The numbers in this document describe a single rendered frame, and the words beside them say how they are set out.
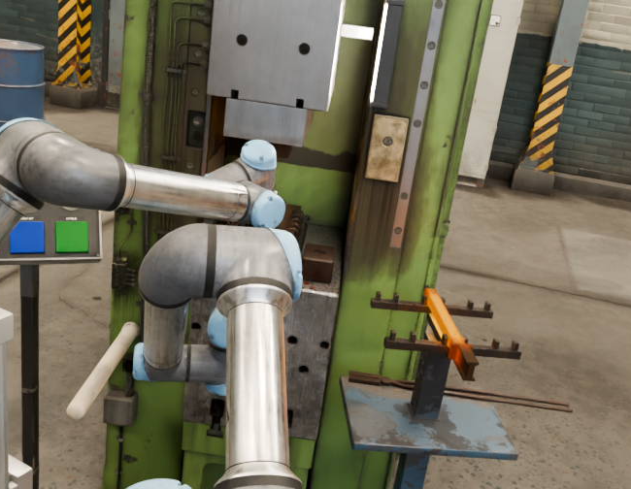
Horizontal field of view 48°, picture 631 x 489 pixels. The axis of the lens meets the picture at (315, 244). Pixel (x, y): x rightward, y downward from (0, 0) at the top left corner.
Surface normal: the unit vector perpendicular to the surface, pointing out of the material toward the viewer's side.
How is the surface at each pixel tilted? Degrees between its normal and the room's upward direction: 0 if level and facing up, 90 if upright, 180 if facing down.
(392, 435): 0
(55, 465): 0
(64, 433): 0
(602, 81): 89
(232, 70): 90
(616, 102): 88
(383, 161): 90
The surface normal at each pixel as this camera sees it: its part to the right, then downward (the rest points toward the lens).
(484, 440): 0.13, -0.93
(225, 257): 0.22, -0.16
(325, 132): -0.06, 0.33
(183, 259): -0.21, -0.04
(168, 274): -0.43, 0.25
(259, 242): 0.19, -0.64
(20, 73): 0.65, 0.33
